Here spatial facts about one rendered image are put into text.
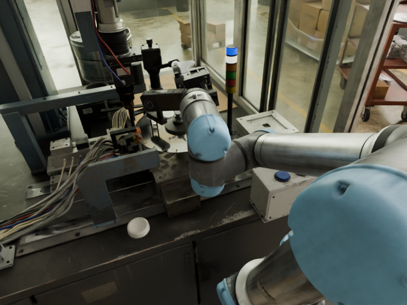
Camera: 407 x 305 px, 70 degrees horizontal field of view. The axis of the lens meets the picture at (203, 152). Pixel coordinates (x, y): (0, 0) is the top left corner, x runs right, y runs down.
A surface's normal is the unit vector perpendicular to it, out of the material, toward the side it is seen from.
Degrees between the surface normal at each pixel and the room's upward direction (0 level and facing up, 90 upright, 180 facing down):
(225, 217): 0
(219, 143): 90
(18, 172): 0
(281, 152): 69
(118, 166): 90
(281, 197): 90
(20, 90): 90
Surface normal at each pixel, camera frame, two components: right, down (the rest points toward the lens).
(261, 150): -0.91, -0.11
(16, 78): 0.35, 0.57
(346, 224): -0.85, 0.26
